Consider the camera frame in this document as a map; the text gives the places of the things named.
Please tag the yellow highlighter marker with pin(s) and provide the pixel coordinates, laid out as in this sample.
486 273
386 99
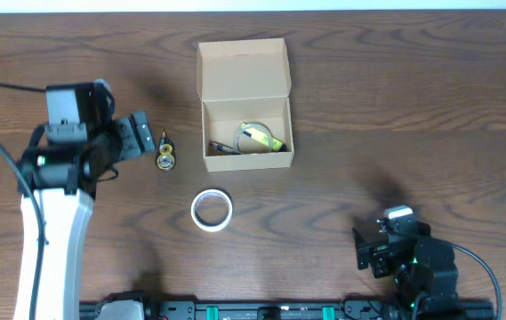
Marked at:
279 146

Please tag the yellow black correction tape dispenser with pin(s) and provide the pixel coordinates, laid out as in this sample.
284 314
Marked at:
165 159

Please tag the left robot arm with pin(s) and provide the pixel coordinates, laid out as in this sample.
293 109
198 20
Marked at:
56 205

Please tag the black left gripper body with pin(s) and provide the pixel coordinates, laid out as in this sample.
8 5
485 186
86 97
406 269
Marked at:
104 122

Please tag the clear tape roll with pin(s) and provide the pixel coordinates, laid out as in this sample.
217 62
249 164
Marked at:
256 132

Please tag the black aluminium mounting rail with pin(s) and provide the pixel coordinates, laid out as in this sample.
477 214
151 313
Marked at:
343 310

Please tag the black pen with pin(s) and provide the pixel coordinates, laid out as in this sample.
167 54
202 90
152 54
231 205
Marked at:
224 149

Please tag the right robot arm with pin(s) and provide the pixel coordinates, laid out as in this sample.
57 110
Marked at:
423 269

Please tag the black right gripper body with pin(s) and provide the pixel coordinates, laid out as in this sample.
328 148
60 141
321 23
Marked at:
383 264

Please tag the white tape roll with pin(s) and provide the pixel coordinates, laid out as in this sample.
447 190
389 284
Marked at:
212 209

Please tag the cardboard box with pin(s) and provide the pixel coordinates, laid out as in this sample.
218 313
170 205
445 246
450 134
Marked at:
245 81

